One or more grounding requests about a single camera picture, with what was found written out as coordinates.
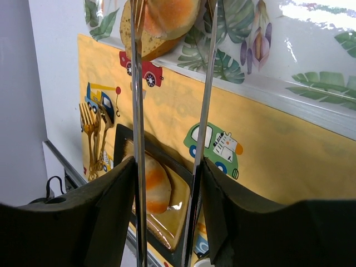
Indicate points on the yellow vehicle-print placemat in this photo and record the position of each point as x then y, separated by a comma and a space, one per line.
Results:
280, 157

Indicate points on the floral serving tray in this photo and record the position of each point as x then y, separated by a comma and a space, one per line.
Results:
294, 56

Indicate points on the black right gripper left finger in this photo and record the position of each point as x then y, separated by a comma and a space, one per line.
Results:
85, 227

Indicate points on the sliced bread piece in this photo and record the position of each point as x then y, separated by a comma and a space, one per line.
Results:
152, 47

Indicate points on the gold spoon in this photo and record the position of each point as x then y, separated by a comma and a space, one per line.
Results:
97, 127

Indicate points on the small round bun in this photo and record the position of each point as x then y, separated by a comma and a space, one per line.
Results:
170, 19

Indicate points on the gold fork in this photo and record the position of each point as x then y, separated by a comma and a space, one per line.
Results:
88, 124

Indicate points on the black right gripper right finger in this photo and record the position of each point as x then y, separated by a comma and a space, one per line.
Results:
246, 229

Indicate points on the dark square plate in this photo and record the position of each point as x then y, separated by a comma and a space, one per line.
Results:
165, 230

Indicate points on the metal serving tongs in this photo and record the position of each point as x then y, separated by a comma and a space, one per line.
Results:
137, 24

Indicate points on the twisted ring bread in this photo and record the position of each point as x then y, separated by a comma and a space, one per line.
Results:
158, 186

